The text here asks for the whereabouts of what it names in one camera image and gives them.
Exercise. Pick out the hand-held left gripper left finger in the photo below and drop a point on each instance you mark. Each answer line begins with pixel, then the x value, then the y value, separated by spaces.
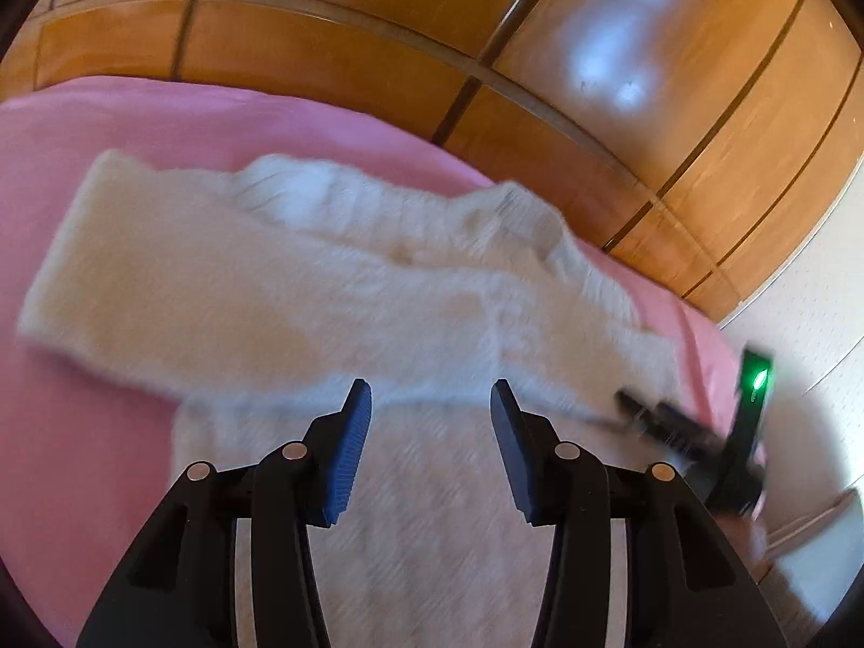
pixel 347 459

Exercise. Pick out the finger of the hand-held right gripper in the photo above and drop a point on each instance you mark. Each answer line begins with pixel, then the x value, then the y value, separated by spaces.
pixel 665 422

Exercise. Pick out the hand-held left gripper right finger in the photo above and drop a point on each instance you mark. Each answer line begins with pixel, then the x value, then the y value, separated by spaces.
pixel 516 459

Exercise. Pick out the white knit sweater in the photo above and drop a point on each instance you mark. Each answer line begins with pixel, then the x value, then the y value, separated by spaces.
pixel 337 297

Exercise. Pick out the wooden wardrobe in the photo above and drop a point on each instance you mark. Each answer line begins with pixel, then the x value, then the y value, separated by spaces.
pixel 304 34

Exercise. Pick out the pink blanket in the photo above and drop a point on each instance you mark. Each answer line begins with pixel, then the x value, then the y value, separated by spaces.
pixel 67 128

